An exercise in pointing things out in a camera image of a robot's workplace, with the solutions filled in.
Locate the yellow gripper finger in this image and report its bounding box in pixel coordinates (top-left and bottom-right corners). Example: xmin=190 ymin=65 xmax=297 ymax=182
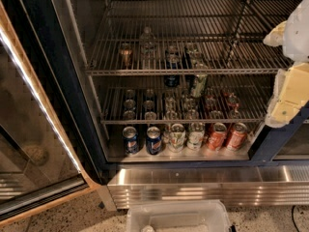
xmin=265 ymin=63 xmax=309 ymax=128
xmin=263 ymin=21 xmax=287 ymax=47

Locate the orange can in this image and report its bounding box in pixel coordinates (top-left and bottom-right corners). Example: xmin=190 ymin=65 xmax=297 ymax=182
xmin=120 ymin=43 xmax=132 ymax=68

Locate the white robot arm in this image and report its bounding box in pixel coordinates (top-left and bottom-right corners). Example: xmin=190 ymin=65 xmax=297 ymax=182
xmin=263 ymin=0 xmax=309 ymax=128

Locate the red soda can right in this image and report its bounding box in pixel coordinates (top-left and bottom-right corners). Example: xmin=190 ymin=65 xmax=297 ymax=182
xmin=226 ymin=123 xmax=247 ymax=151

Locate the red soda can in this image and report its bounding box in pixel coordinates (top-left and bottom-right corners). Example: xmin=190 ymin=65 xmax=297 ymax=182
xmin=207 ymin=123 xmax=227 ymax=151
xmin=226 ymin=123 xmax=247 ymax=151

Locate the green can middle shelf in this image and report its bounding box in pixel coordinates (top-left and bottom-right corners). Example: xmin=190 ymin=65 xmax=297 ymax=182
xmin=183 ymin=43 xmax=208 ymax=98

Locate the red soda can left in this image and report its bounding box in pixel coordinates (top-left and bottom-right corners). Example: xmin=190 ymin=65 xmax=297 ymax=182
xmin=207 ymin=123 xmax=227 ymax=151

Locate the stainless steel fridge base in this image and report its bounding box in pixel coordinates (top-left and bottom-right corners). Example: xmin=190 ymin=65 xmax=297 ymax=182
xmin=108 ymin=165 xmax=309 ymax=209

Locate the blue can middle shelf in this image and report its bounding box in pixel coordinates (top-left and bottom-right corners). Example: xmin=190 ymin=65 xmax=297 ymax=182
xmin=164 ymin=45 xmax=180 ymax=87

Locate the white green can left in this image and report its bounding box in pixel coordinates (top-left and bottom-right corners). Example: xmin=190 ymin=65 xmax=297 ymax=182
xmin=169 ymin=124 xmax=185 ymax=153

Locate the blue pepsi can right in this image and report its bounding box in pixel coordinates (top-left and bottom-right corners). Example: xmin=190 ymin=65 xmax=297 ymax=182
xmin=146 ymin=127 xmax=162 ymax=155

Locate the blue pepsi can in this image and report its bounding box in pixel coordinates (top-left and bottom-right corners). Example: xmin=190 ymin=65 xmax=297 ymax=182
xmin=146 ymin=127 xmax=162 ymax=155
xmin=123 ymin=127 xmax=139 ymax=154

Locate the blue pepsi can left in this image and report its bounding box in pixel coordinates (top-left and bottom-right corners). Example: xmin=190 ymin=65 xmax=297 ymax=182
xmin=123 ymin=127 xmax=139 ymax=154

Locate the open glass fridge door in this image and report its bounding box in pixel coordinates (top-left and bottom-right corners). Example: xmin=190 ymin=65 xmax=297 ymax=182
xmin=0 ymin=1 xmax=98 ymax=226

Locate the clear plastic water bottle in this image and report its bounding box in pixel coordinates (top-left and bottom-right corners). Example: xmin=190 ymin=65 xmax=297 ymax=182
xmin=140 ymin=27 xmax=155 ymax=70

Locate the clear plastic bin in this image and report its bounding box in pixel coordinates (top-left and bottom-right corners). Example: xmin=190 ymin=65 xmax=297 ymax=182
xmin=126 ymin=200 xmax=233 ymax=232

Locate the black cable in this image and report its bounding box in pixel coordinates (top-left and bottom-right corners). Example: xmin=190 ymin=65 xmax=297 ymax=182
xmin=291 ymin=205 xmax=302 ymax=232

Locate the top wire shelf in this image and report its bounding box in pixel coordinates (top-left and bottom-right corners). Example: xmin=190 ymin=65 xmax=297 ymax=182
xmin=86 ymin=0 xmax=301 ymax=76

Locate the wire shelf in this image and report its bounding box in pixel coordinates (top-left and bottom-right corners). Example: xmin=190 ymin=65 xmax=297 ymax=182
xmin=101 ymin=74 xmax=273 ymax=125
xmin=86 ymin=0 xmax=301 ymax=76

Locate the middle wire shelf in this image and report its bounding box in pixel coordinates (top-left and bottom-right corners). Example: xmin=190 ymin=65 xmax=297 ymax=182
xmin=101 ymin=74 xmax=273 ymax=125

